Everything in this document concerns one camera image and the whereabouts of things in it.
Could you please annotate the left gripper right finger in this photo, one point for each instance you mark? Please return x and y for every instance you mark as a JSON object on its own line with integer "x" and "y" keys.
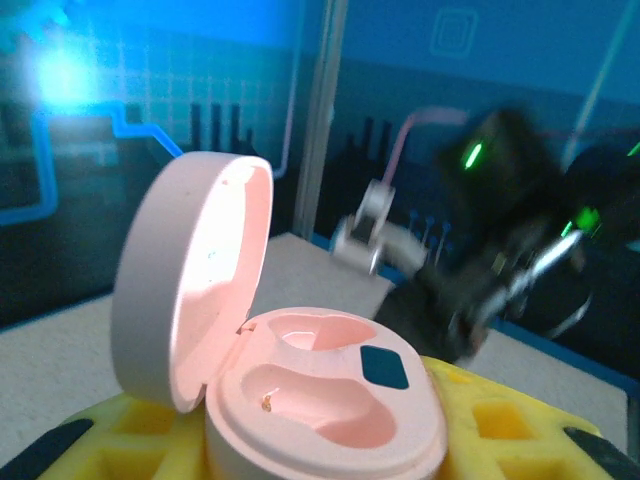
{"x": 500, "y": 440}

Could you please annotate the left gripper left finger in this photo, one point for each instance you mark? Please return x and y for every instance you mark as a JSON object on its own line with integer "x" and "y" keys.
{"x": 125, "y": 450}

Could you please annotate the pink earbud charging case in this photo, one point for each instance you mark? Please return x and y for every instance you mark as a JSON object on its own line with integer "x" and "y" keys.
{"x": 325, "y": 400}

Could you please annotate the aluminium frame post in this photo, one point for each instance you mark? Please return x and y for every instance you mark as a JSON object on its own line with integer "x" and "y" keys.
{"x": 320, "y": 125}

